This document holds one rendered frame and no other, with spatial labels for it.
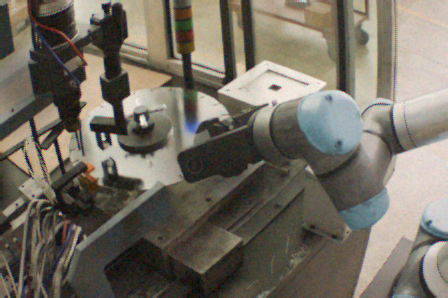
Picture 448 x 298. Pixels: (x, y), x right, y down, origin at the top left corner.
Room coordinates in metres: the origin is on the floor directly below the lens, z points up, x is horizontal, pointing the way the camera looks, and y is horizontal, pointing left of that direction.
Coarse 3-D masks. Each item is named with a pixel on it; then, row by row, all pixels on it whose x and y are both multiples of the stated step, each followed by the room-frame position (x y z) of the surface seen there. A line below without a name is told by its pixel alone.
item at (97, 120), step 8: (120, 104) 0.82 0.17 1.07; (120, 112) 0.82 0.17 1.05; (96, 120) 0.84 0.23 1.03; (104, 120) 0.84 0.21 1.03; (112, 120) 0.84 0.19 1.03; (120, 120) 0.82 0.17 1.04; (128, 120) 0.83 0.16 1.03; (96, 128) 0.83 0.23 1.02; (104, 128) 0.83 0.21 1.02; (112, 128) 0.82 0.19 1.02; (120, 128) 0.82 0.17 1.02; (128, 128) 0.82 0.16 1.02; (96, 136) 0.84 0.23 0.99; (104, 136) 0.86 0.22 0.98; (112, 144) 0.84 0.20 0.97
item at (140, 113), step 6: (138, 102) 0.93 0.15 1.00; (138, 108) 0.90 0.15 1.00; (144, 108) 0.90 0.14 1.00; (150, 108) 0.90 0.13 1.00; (156, 108) 0.90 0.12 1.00; (162, 108) 0.91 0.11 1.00; (126, 114) 0.89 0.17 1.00; (132, 114) 0.89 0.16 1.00; (138, 114) 0.89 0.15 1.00; (144, 114) 0.89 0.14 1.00; (138, 120) 0.89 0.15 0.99; (144, 120) 0.87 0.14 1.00; (144, 126) 0.85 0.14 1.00
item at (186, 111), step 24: (144, 96) 1.03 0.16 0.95; (168, 96) 1.02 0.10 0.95; (192, 96) 1.01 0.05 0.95; (192, 120) 0.93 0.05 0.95; (72, 144) 0.89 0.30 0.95; (96, 144) 0.88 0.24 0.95; (168, 144) 0.86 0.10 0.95; (192, 144) 0.85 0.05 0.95; (96, 168) 0.80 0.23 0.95; (120, 168) 0.80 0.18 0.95; (144, 168) 0.79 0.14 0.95; (168, 168) 0.79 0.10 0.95
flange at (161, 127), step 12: (156, 120) 0.92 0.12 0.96; (168, 120) 0.92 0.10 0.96; (132, 132) 0.89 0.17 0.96; (144, 132) 0.88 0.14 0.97; (156, 132) 0.88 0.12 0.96; (168, 132) 0.88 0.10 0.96; (120, 144) 0.87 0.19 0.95; (132, 144) 0.85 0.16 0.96; (144, 144) 0.85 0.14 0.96; (156, 144) 0.85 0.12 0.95
